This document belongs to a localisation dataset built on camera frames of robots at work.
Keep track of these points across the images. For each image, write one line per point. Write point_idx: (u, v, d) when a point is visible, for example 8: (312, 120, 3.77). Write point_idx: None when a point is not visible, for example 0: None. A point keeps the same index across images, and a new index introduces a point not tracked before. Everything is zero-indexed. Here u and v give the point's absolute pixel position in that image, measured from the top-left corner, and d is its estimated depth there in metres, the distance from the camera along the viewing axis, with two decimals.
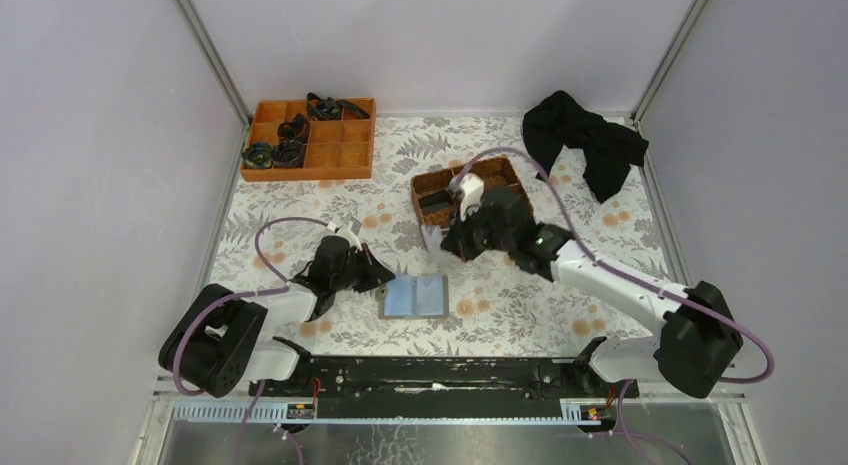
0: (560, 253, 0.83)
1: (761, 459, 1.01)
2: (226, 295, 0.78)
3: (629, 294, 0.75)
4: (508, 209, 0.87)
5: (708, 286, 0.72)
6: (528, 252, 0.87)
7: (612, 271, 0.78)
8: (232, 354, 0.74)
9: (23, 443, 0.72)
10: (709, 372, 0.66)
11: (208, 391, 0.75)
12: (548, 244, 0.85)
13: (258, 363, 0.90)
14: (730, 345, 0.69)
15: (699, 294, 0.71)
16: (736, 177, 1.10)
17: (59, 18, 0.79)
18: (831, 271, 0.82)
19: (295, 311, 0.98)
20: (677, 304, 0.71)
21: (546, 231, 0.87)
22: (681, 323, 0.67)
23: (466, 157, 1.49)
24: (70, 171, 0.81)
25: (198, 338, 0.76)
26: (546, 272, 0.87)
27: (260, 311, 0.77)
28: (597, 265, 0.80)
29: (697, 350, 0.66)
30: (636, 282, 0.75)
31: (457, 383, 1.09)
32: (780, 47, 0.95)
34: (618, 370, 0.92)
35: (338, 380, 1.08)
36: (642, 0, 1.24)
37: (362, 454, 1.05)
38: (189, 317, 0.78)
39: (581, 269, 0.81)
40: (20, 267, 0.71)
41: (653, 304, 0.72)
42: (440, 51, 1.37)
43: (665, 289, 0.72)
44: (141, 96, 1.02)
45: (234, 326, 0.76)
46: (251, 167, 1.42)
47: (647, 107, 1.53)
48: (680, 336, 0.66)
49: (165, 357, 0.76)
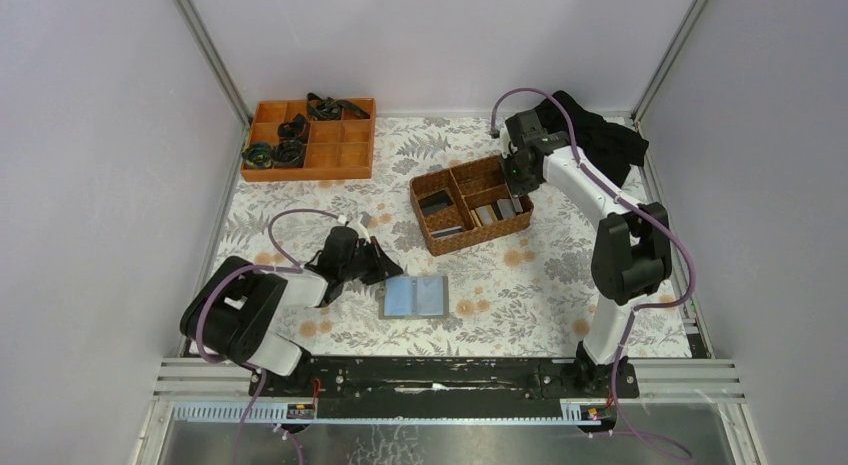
0: (556, 153, 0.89)
1: (761, 459, 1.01)
2: (246, 265, 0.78)
3: (591, 193, 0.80)
4: (524, 118, 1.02)
5: (660, 207, 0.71)
6: (528, 146, 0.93)
7: (591, 177, 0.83)
8: (255, 318, 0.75)
9: (22, 444, 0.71)
10: (625, 275, 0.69)
11: (228, 358, 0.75)
12: (550, 142, 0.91)
13: (268, 348, 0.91)
14: (659, 268, 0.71)
15: (649, 209, 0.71)
16: (736, 177, 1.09)
17: (60, 20, 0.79)
18: (830, 271, 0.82)
19: (303, 295, 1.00)
20: (624, 211, 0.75)
21: (552, 136, 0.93)
22: (620, 220, 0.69)
23: (466, 157, 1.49)
24: (70, 173, 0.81)
25: (218, 305, 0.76)
26: (540, 169, 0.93)
27: (282, 282, 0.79)
28: (580, 168, 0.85)
29: (625, 250, 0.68)
30: (603, 187, 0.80)
31: (457, 383, 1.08)
32: (780, 47, 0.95)
34: (599, 341, 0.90)
35: (338, 380, 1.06)
36: (642, 0, 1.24)
37: (362, 454, 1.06)
38: (210, 285, 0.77)
39: (566, 169, 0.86)
40: (20, 268, 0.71)
41: (605, 206, 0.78)
42: (439, 51, 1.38)
43: (622, 198, 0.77)
44: (141, 96, 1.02)
45: (255, 293, 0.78)
46: (251, 167, 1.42)
47: (647, 107, 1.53)
48: (612, 230, 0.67)
49: (185, 326, 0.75)
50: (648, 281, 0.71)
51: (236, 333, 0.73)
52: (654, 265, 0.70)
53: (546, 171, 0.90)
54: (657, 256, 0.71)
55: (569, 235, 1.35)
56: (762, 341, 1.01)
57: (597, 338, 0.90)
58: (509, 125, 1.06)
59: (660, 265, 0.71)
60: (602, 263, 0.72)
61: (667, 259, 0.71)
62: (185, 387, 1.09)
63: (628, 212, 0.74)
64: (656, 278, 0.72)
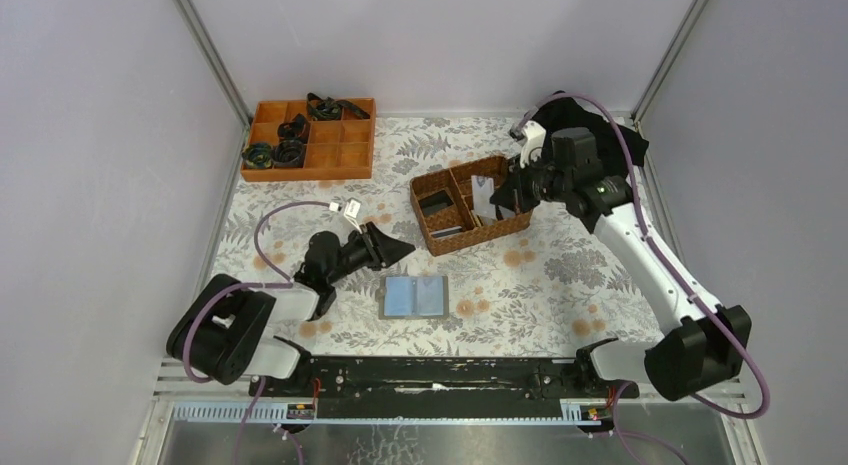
0: (615, 212, 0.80)
1: (761, 459, 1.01)
2: (232, 284, 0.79)
3: (659, 283, 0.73)
4: (579, 143, 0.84)
5: (743, 313, 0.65)
6: (581, 195, 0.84)
7: (658, 254, 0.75)
8: (242, 338, 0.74)
9: (22, 444, 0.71)
10: (688, 383, 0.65)
11: (217, 379, 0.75)
12: (606, 195, 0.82)
13: (262, 358, 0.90)
14: (726, 372, 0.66)
15: (728, 317, 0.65)
16: (737, 177, 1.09)
17: (60, 19, 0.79)
18: (830, 270, 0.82)
19: (294, 310, 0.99)
20: (699, 314, 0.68)
21: (608, 183, 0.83)
22: (695, 332, 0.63)
23: (466, 157, 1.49)
24: (70, 171, 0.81)
25: (205, 325, 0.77)
26: (587, 219, 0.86)
27: (269, 299, 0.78)
28: (644, 239, 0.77)
29: (696, 361, 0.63)
30: (676, 276, 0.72)
31: (457, 383, 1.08)
32: (780, 46, 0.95)
34: (615, 368, 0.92)
35: (338, 380, 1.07)
36: (642, 0, 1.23)
37: (362, 454, 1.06)
38: (197, 306, 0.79)
39: (627, 236, 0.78)
40: (20, 266, 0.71)
41: (678, 303, 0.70)
42: (439, 52, 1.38)
43: (697, 295, 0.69)
44: (141, 96, 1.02)
45: (242, 314, 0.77)
46: (251, 167, 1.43)
47: (647, 107, 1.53)
48: (686, 343, 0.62)
49: (173, 346, 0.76)
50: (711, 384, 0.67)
51: (223, 353, 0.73)
52: (720, 370, 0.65)
53: (598, 228, 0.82)
54: (726, 362, 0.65)
55: (569, 235, 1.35)
56: (762, 341, 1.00)
57: (615, 365, 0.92)
58: (557, 141, 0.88)
59: (727, 370, 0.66)
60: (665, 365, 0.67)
61: (738, 365, 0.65)
62: (185, 387, 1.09)
63: (703, 316, 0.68)
64: (720, 380, 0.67)
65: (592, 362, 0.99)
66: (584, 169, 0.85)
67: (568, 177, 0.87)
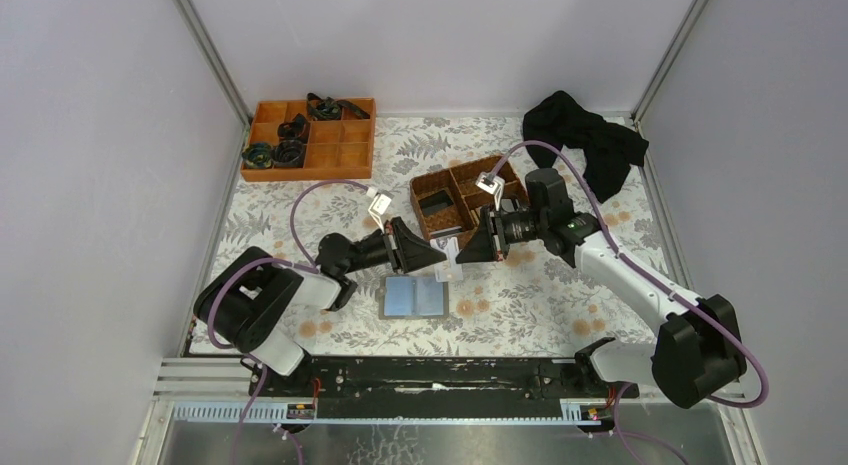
0: (587, 240, 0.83)
1: (761, 459, 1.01)
2: (265, 257, 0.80)
3: (640, 288, 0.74)
4: (551, 188, 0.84)
5: (724, 301, 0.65)
6: (555, 233, 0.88)
7: (633, 266, 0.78)
8: (266, 309, 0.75)
9: (23, 444, 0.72)
10: (697, 382, 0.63)
11: (236, 346, 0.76)
12: (579, 230, 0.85)
13: (274, 343, 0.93)
14: (732, 367, 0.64)
15: (710, 307, 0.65)
16: (736, 178, 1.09)
17: (60, 20, 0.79)
18: (829, 272, 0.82)
19: (315, 296, 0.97)
20: (682, 309, 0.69)
21: (579, 218, 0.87)
22: (682, 325, 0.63)
23: (466, 157, 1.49)
24: (70, 171, 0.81)
25: (233, 291, 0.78)
26: (569, 256, 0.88)
27: (298, 276, 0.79)
28: (618, 257, 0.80)
29: (693, 356, 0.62)
30: (652, 279, 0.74)
31: (457, 383, 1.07)
32: (780, 47, 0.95)
34: (614, 368, 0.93)
35: (338, 380, 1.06)
36: (642, 0, 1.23)
37: (362, 454, 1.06)
38: (229, 271, 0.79)
39: (602, 258, 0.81)
40: (20, 266, 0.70)
41: (660, 303, 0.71)
42: (439, 52, 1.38)
43: (677, 292, 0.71)
44: (141, 96, 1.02)
45: (271, 286, 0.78)
46: (251, 167, 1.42)
47: (647, 107, 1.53)
48: (676, 338, 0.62)
49: (199, 308, 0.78)
50: (722, 382, 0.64)
51: (246, 321, 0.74)
52: (726, 364, 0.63)
53: (578, 261, 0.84)
54: (729, 356, 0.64)
55: None
56: (761, 342, 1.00)
57: (616, 366, 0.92)
58: (531, 182, 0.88)
59: (732, 364, 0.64)
60: (669, 369, 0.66)
61: (741, 358, 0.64)
62: (185, 387, 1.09)
63: (687, 311, 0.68)
64: (730, 378, 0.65)
65: (592, 364, 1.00)
66: (557, 209, 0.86)
67: (544, 218, 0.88)
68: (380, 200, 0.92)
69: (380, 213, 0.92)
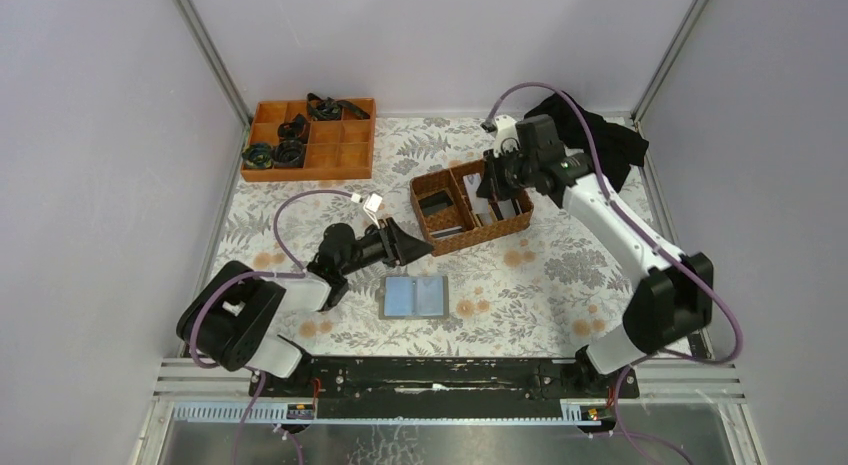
0: (578, 181, 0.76)
1: (761, 459, 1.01)
2: (245, 271, 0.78)
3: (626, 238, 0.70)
4: (538, 125, 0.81)
5: (705, 258, 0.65)
6: (544, 174, 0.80)
7: (622, 216, 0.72)
8: (249, 327, 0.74)
9: (22, 444, 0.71)
10: (663, 333, 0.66)
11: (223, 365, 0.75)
12: (571, 169, 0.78)
13: (266, 353, 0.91)
14: (698, 318, 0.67)
15: (691, 263, 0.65)
16: (737, 177, 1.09)
17: (61, 21, 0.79)
18: (830, 271, 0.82)
19: (305, 299, 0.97)
20: (664, 264, 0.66)
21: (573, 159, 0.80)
22: (662, 276, 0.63)
23: (466, 157, 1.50)
24: (69, 172, 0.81)
25: (216, 309, 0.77)
26: (558, 199, 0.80)
27: (278, 291, 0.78)
28: (610, 204, 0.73)
29: (666, 306, 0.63)
30: (639, 231, 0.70)
31: (457, 383, 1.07)
32: (780, 46, 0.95)
34: (609, 357, 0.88)
35: (339, 380, 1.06)
36: (642, 0, 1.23)
37: (362, 454, 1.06)
38: (209, 290, 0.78)
39: (592, 204, 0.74)
40: (20, 266, 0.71)
41: (644, 256, 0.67)
42: (439, 53, 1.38)
43: (661, 247, 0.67)
44: (141, 96, 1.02)
45: (253, 301, 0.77)
46: (252, 167, 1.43)
47: (647, 107, 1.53)
48: (655, 291, 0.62)
49: (183, 328, 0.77)
50: (686, 331, 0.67)
51: (229, 342, 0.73)
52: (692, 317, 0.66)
53: (566, 203, 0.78)
54: (698, 310, 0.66)
55: (569, 235, 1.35)
56: (762, 342, 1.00)
57: (607, 353, 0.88)
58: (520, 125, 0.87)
59: (699, 316, 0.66)
60: (640, 316, 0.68)
61: (709, 312, 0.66)
62: (185, 387, 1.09)
63: (669, 265, 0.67)
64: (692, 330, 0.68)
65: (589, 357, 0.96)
66: (546, 150, 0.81)
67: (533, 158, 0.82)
68: (372, 197, 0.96)
69: (374, 210, 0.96)
